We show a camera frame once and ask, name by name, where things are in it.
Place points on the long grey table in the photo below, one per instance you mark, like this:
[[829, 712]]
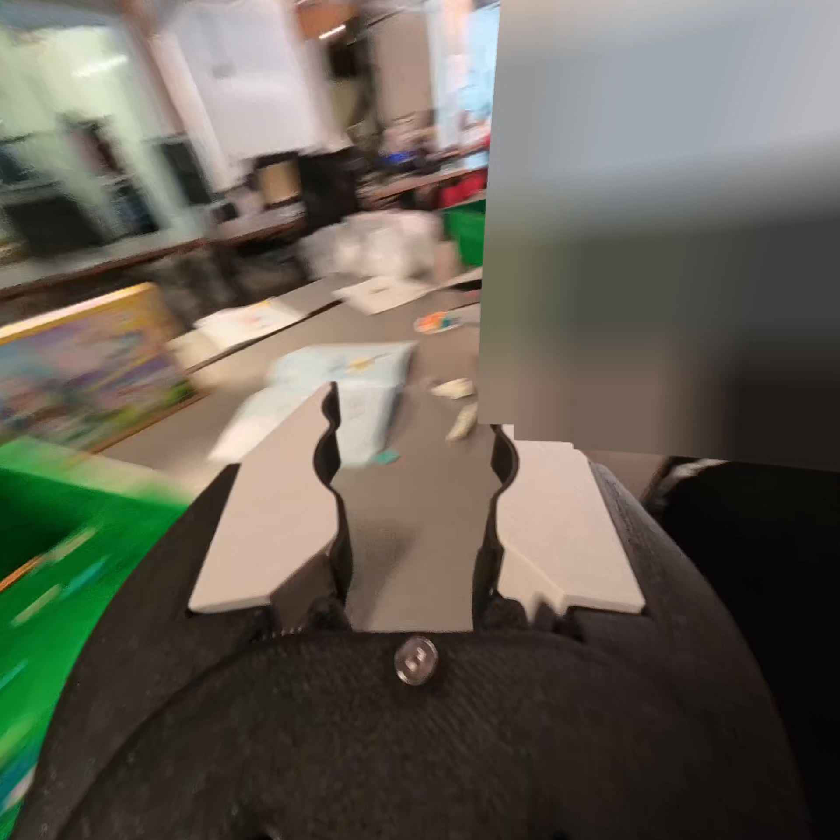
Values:
[[131, 253]]

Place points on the small colourful lego pile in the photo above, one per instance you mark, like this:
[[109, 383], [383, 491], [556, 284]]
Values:
[[436, 323]]

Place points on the colourful lego set box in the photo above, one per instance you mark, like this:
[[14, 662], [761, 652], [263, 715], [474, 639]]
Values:
[[85, 374]]

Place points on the light blue instruction booklet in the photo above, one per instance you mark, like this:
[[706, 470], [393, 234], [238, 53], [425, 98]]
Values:
[[367, 374]]

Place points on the pile of white plastic bags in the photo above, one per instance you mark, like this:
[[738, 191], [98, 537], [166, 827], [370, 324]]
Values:
[[374, 246]]

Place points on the white printed paper sheet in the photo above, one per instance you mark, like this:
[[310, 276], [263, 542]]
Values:
[[249, 323]]

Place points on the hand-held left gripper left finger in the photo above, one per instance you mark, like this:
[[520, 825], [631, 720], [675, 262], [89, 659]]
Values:
[[269, 525]]

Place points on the small white lego piece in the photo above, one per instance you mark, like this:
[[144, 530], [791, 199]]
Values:
[[453, 388], [463, 422]]

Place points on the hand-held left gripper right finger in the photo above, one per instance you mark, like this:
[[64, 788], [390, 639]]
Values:
[[564, 531]]

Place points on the small teal lego piece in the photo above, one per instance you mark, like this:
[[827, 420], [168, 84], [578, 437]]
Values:
[[385, 457]]

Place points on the green plastic bin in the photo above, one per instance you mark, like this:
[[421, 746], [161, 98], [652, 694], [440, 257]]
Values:
[[59, 630], [467, 229]]

